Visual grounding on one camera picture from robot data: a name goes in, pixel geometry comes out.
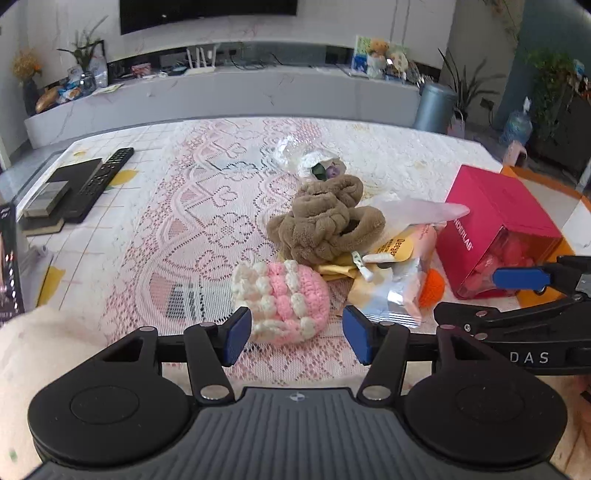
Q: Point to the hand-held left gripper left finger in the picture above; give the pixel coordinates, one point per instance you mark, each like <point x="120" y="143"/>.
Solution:
<point x="238" y="334"/>

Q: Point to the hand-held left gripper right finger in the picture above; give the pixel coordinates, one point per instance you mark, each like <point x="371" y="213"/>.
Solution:
<point x="358" y="334"/>

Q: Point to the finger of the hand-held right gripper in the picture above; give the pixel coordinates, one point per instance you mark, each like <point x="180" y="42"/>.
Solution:
<point x="519" y="278"/>
<point x="508" y="318"/>

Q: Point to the pink white crochet hat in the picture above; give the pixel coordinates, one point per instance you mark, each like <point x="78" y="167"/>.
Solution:
<point x="286" y="300"/>

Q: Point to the yellow pink snack packet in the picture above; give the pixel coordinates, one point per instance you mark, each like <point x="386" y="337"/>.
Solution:
<point x="397" y="286"/>

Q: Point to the orange crochet ball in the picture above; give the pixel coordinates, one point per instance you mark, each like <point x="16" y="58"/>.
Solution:
<point x="431" y="288"/>

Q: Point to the brown plush toy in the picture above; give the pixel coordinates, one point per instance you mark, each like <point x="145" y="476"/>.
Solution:
<point x="318" y="226"/>

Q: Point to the plastic small flower bouquet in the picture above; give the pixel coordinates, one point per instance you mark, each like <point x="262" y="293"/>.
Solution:
<point x="314" y="161"/>

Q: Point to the white small tube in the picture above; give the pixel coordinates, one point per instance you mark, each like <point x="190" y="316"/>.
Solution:
<point x="364" y="270"/>

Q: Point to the yellow flat packet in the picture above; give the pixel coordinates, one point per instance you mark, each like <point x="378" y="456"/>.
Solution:
<point x="337" y="271"/>

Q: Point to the magenta cardboard box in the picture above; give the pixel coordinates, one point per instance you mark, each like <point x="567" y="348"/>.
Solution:
<point x="489" y="207"/>

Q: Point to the pink plastic stool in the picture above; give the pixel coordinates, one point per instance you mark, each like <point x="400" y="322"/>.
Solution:
<point x="515" y="154"/>

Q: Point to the blue water bottle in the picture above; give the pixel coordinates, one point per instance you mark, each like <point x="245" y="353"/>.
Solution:
<point x="516" y="124"/>

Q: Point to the pink white woven basket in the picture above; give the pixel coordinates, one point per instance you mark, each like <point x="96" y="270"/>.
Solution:
<point x="457" y="124"/>

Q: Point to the grey round trash can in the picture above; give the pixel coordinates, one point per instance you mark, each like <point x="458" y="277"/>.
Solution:
<point x="434" y="108"/>

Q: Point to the tall green houseplant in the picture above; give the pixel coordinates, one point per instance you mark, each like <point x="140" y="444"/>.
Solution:
<point x="466" y="83"/>

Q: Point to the cream fleece blanket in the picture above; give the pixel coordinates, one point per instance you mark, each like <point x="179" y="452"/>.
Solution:
<point x="37" y="360"/>

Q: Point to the black remote control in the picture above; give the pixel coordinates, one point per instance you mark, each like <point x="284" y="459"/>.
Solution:
<point x="104" y="175"/>

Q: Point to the green hanging vine plant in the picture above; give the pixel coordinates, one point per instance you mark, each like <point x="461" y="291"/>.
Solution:
<point x="554" y="69"/>

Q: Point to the grey small box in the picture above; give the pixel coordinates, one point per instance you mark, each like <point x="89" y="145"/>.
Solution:
<point x="48" y="198"/>

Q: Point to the white marble tv cabinet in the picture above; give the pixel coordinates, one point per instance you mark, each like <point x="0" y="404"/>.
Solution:
<point x="231" y="97"/>

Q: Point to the dark printed box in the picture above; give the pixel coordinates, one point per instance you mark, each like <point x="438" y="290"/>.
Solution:
<point x="9" y="267"/>

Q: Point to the teddy bear bouquet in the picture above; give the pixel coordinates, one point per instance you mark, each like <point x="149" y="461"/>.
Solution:
<point x="377" y="55"/>

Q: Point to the white router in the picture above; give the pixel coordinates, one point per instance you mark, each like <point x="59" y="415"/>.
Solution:
<point x="201" y="64"/>

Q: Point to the green printed gift box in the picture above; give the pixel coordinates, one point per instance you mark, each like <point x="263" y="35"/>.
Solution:
<point x="360" y="55"/>

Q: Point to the blue snack packets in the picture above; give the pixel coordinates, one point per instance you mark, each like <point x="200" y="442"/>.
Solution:
<point x="74" y="90"/>

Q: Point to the orange bread packet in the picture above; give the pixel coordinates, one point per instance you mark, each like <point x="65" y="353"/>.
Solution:
<point x="46" y="99"/>

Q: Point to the green plant in glass vase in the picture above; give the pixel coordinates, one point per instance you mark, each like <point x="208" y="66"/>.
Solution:
<point x="85" y="60"/>

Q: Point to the black television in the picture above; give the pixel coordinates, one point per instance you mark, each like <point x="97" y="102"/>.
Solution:
<point x="207" y="14"/>

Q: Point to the yellow dried flowers in vase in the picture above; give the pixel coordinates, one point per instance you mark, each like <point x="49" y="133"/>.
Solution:
<point x="27" y="67"/>

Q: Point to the wall socket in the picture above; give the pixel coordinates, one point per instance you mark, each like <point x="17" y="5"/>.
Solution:
<point x="487" y="103"/>

